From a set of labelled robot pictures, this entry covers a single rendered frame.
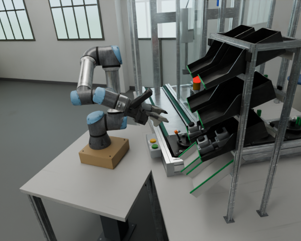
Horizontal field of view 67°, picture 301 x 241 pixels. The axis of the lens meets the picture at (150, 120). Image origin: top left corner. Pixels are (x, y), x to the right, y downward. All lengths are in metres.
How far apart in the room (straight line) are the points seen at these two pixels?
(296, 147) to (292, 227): 0.59
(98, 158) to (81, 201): 0.30
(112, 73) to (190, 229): 0.97
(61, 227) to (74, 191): 1.06
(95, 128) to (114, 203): 0.50
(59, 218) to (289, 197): 1.98
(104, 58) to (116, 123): 0.41
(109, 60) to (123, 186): 0.75
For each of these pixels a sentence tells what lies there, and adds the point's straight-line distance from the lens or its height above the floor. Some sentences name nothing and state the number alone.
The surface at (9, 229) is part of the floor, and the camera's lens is 2.69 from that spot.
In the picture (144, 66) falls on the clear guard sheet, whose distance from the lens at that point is 2.64.
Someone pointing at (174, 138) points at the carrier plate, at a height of 0.97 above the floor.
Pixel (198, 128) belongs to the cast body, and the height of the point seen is 1.25.
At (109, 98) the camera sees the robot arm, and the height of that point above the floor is 1.42.
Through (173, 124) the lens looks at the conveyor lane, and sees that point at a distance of 1.85.
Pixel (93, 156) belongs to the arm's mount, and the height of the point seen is 0.94.
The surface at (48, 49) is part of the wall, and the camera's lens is 6.50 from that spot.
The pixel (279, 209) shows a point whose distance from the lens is 1.36.
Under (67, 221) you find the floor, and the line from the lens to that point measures 2.50.
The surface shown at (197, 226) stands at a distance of 1.19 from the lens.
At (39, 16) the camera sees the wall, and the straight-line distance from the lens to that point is 6.44.
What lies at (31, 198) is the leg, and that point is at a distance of 1.65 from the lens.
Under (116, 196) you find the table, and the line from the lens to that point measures 1.34.
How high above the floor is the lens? 1.80
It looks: 27 degrees down
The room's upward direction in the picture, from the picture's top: 4 degrees counter-clockwise
